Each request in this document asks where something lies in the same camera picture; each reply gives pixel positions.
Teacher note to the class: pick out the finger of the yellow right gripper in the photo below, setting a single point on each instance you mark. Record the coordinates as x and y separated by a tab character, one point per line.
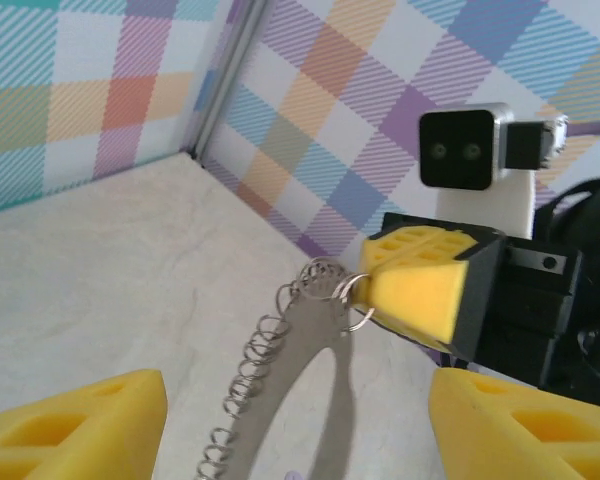
420	300
420	235

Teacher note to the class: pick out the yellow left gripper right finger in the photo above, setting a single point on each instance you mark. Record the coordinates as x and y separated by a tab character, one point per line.
520	430

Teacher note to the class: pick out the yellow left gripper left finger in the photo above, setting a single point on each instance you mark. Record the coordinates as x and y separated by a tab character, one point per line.
70	430

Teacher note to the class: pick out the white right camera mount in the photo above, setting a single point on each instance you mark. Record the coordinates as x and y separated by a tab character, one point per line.
485	210

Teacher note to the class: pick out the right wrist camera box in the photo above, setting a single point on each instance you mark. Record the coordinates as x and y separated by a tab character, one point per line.
460	145

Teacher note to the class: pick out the aluminium corner post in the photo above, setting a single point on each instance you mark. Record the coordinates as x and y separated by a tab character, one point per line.
224	75

